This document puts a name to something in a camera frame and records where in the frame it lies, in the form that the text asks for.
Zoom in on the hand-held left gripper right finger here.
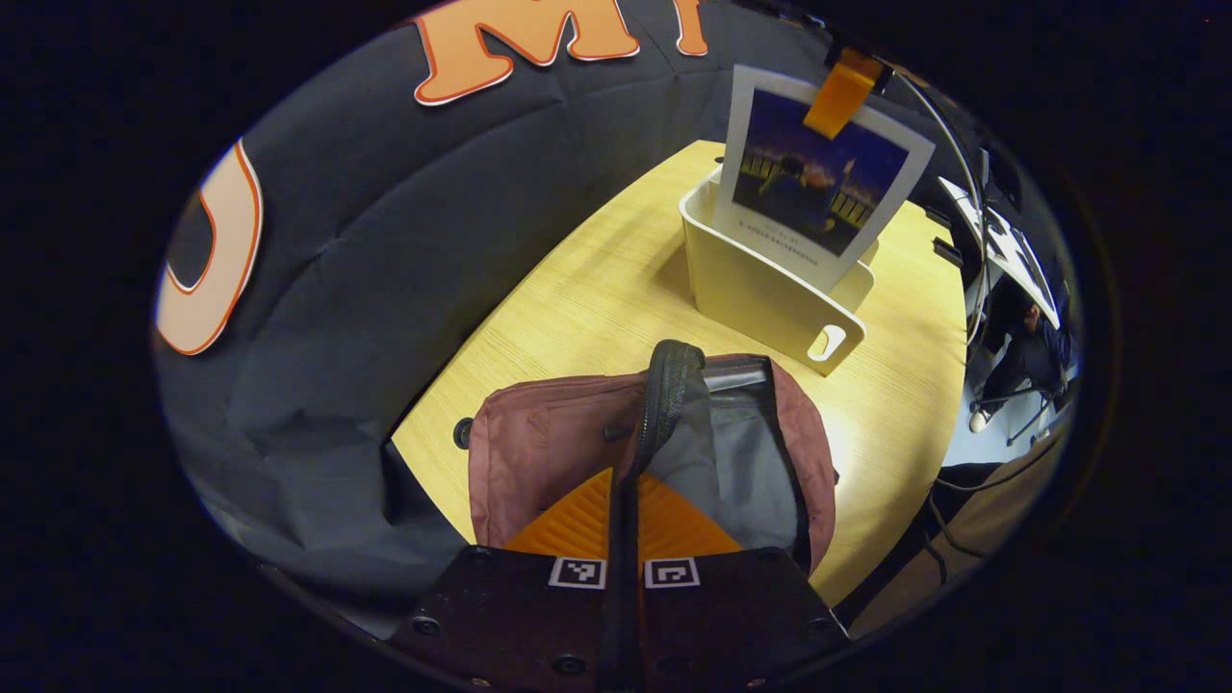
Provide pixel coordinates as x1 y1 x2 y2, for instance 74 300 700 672
637 472 854 693

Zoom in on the black cable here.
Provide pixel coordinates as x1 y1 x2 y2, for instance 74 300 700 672
924 438 1065 561

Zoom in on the office chair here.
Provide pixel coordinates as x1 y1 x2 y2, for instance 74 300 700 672
977 380 1060 446

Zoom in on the cream plastic bookshelf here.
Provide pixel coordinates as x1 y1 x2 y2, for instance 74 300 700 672
679 164 877 377

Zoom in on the brown panel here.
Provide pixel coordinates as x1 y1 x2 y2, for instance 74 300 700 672
847 423 1074 638

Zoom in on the thin metal pole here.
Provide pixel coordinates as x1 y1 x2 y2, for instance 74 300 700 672
881 67 992 347

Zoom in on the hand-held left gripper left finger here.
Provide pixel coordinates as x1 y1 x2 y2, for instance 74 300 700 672
388 468 617 693

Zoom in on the maroon schoolbag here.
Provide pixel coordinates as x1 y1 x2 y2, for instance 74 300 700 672
469 339 838 578

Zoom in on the white desk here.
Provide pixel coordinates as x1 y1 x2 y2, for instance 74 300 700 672
938 176 1062 330

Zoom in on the blue cover book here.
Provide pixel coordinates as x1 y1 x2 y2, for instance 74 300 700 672
717 64 937 295

